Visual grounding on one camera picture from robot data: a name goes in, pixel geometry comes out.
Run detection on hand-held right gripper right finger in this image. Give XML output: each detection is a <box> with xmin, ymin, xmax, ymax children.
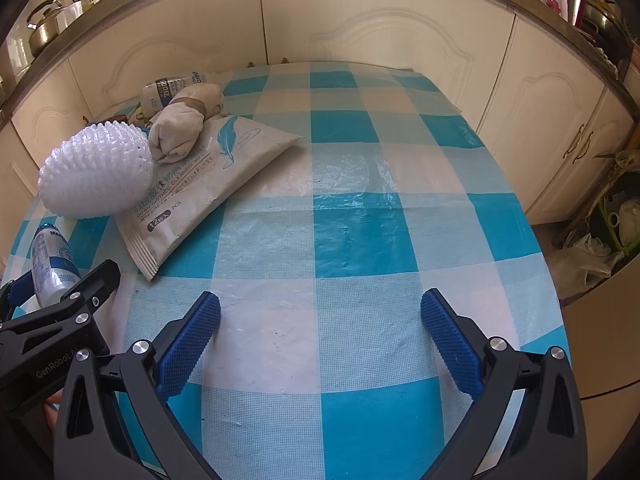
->
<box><xmin>419</xmin><ymin>288</ymin><xmax>589</xmax><ymax>480</ymax></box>

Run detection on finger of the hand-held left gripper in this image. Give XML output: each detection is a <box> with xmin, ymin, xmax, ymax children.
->
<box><xmin>0</xmin><ymin>259</ymin><xmax>122</xmax><ymax>356</ymax></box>
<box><xmin>0</xmin><ymin>272</ymin><xmax>37</xmax><ymax>322</ymax></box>

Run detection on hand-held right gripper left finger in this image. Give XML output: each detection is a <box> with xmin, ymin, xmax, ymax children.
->
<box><xmin>52</xmin><ymin>291</ymin><xmax>223</xmax><ymax>480</ymax></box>

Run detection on small white blue-label bottle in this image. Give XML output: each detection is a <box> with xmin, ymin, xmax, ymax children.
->
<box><xmin>140</xmin><ymin>71</ymin><xmax>221</xmax><ymax>112</ymax></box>
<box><xmin>31</xmin><ymin>223</ymin><xmax>81</xmax><ymax>306</ymax></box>

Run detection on white foam fruit net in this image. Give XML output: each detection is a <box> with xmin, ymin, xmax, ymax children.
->
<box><xmin>38</xmin><ymin>121</ymin><xmax>155</xmax><ymax>219</ymax></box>

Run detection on beige wipes packet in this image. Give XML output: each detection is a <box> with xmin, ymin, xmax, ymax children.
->
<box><xmin>116</xmin><ymin>114</ymin><xmax>306</xmax><ymax>282</ymax></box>

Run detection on beige cloth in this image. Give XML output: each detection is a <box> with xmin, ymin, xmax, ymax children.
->
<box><xmin>148</xmin><ymin>83</ymin><xmax>224</xmax><ymax>165</ymax></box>

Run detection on clear plastic bag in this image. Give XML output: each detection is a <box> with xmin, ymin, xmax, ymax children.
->
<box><xmin>550</xmin><ymin>232</ymin><xmax>626</xmax><ymax>301</ymax></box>

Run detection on small dark brown item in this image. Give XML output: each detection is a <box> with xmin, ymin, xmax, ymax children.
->
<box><xmin>100</xmin><ymin>114</ymin><xmax>151</xmax><ymax>133</ymax></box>

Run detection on blue white checked tablecloth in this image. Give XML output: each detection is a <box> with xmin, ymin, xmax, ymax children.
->
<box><xmin>0</xmin><ymin>60</ymin><xmax>573</xmax><ymax>480</ymax></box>

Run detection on green dish rack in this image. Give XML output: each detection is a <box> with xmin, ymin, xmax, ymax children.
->
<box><xmin>590</xmin><ymin>190</ymin><xmax>640</xmax><ymax>261</ymax></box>

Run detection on steel-edged kitchen countertop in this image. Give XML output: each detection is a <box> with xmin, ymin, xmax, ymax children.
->
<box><xmin>0</xmin><ymin>0</ymin><xmax>640</xmax><ymax>126</ymax></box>

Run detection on row of cream cabinet doors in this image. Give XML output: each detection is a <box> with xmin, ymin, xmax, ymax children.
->
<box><xmin>0</xmin><ymin>0</ymin><xmax>640</xmax><ymax>281</ymax></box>

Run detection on stacked steel pots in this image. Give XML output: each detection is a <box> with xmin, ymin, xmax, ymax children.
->
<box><xmin>580</xmin><ymin>0</ymin><xmax>626</xmax><ymax>46</ymax></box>

